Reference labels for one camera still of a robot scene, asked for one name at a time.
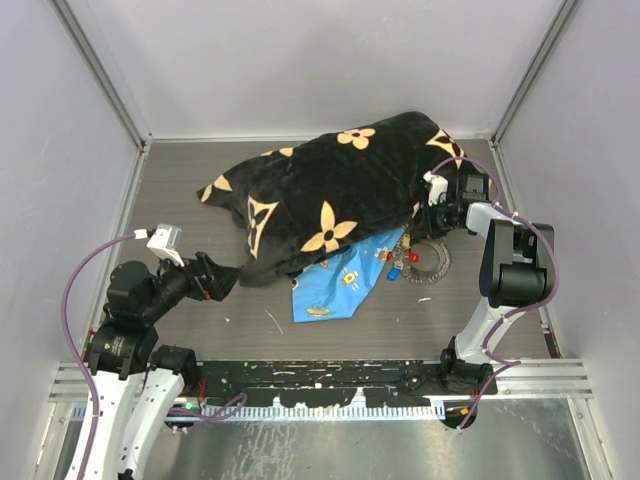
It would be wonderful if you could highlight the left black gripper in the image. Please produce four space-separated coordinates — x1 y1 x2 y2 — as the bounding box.
142 246 242 321

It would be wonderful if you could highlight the large metal keyring with rings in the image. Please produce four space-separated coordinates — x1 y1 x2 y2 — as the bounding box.
392 235 452 284

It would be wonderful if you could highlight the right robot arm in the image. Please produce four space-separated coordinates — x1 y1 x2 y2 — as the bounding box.
423 171 557 394

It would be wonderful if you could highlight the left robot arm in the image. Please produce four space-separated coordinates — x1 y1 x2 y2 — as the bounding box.
66 252 240 479

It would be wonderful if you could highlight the blue key tag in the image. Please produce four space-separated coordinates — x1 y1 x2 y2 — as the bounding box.
387 267 401 281

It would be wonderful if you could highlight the black floral plush pillow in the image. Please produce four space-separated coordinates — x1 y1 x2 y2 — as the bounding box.
197 111 477 287

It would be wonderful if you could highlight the blue cartoon print cloth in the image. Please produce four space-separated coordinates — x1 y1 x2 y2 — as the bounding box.
292 228 404 324

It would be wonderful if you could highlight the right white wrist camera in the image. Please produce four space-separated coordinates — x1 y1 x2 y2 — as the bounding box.
423 171 448 207

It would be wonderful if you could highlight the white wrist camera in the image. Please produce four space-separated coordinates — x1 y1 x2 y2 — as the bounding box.
423 171 448 207
146 224 184 267

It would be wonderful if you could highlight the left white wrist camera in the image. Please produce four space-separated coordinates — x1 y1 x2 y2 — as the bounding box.
146 224 184 267

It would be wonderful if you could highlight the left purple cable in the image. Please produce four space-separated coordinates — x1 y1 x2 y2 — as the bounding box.
60 228 249 480

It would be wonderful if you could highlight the purple cable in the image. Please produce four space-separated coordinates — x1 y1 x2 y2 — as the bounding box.
60 228 249 480
432 155 559 431

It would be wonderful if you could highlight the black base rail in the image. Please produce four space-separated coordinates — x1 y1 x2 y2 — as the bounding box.
183 358 494 408

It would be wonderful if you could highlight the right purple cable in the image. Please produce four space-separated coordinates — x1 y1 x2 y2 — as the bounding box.
432 155 559 431

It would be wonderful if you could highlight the white slotted cable duct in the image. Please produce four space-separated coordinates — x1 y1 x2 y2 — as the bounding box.
222 398 446 422

